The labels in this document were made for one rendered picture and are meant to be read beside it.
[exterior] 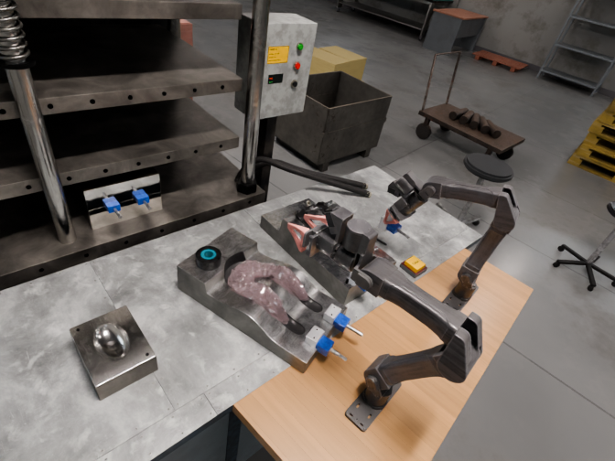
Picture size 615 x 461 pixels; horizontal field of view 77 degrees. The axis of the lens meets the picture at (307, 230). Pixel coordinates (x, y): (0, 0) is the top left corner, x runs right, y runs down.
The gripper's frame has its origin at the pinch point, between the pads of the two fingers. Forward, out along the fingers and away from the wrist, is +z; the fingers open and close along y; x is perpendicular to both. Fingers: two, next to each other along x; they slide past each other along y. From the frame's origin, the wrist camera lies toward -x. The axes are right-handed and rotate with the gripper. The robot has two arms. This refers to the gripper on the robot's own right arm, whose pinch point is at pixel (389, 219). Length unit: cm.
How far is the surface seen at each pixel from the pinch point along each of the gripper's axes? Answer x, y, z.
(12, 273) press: -44, 118, 39
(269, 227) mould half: -22.0, 36.1, 22.6
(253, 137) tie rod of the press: -59, 25, 16
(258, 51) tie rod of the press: -75, 25, -15
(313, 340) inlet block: 22, 59, -4
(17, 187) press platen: -64, 108, 22
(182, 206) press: -51, 56, 43
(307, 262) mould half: -1.1, 36.3, 12.2
